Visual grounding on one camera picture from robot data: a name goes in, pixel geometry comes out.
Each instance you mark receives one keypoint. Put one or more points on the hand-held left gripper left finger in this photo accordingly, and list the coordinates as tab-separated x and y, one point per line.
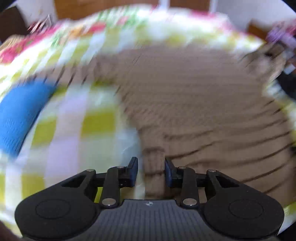
134	172

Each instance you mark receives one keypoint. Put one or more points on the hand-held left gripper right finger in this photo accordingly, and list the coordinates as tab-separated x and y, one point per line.
167	172

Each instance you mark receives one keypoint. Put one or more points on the brown striped knit sweater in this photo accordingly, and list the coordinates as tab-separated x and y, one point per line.
196	104

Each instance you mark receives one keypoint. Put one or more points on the checked cartoon print quilt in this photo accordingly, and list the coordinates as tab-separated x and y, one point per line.
76	120

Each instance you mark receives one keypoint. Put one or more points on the blue knit sweater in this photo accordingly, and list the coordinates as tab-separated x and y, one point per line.
18	111

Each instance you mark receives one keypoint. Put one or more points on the black cloth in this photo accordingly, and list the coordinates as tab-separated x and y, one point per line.
289	85

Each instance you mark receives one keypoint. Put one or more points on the purple cloth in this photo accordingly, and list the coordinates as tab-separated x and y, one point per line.
281	33

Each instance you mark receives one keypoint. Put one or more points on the dark wooden headboard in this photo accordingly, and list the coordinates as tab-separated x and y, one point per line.
11	23

